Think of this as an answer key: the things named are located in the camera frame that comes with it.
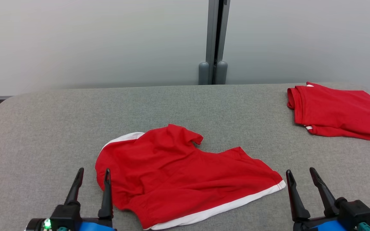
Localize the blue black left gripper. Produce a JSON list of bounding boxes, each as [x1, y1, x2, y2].
[[24, 167, 116, 231]]

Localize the red white basketball jersey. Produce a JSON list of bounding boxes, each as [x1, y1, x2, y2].
[[287, 82, 370, 142]]

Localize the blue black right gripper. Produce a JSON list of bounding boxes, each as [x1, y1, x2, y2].
[[286, 167, 370, 231]]

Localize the red shorts with white stripes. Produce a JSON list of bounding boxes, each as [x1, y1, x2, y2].
[[95, 124, 286, 230]]

